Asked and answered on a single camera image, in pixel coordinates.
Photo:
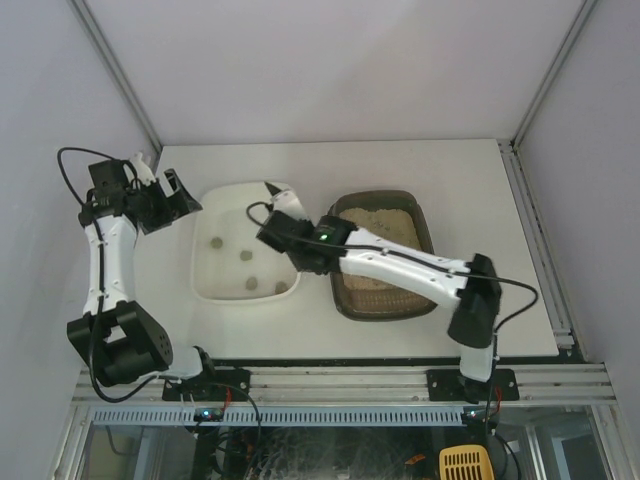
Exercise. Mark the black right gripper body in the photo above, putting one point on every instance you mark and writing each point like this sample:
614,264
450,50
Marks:
273,228

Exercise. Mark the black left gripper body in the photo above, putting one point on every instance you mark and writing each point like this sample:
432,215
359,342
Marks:
163,204

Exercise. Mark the black litter scoop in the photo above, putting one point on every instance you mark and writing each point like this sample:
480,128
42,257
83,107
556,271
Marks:
286,201

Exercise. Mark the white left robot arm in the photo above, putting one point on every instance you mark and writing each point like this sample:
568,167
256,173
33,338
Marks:
116,337

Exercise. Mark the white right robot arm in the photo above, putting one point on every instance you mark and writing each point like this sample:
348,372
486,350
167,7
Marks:
469,290

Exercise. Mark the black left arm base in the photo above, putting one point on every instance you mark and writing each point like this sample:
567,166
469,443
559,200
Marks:
215,383

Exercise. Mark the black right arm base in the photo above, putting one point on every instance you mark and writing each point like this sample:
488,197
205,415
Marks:
448,385

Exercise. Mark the white plastic tray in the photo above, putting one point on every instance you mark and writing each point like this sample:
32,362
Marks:
219,275

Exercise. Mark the yellow slotted scoop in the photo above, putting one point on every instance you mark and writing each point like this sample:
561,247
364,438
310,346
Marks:
465,462

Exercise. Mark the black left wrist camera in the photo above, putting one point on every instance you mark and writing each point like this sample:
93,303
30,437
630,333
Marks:
108,177

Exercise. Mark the aluminium frame rail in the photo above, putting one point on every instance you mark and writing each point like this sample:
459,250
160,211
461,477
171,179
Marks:
527,385

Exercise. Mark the grey slotted cable duct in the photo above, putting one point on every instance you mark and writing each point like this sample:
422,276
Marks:
274,416

